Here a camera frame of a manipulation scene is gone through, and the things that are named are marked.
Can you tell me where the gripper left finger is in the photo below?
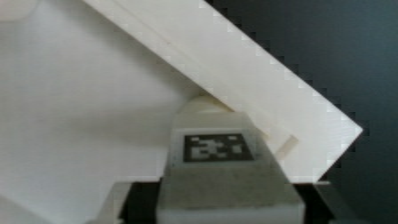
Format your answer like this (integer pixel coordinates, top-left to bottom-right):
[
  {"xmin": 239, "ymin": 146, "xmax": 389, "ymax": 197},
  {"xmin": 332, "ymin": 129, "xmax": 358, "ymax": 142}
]
[{"xmin": 87, "ymin": 181, "xmax": 159, "ymax": 224}]

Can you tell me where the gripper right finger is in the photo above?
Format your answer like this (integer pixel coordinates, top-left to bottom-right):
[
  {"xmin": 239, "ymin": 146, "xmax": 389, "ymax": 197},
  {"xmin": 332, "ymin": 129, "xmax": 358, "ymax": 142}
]
[{"xmin": 294, "ymin": 181, "xmax": 362, "ymax": 224}]

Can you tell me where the white table leg with tag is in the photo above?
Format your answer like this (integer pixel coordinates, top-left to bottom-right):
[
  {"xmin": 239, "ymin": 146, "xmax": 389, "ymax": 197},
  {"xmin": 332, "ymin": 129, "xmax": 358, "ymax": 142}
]
[{"xmin": 156, "ymin": 96, "xmax": 305, "ymax": 224}]

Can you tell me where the white square tabletop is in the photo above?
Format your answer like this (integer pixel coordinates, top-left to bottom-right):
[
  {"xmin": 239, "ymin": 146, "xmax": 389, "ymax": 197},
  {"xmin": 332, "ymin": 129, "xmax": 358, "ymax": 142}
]
[{"xmin": 0, "ymin": 0, "xmax": 362, "ymax": 224}]

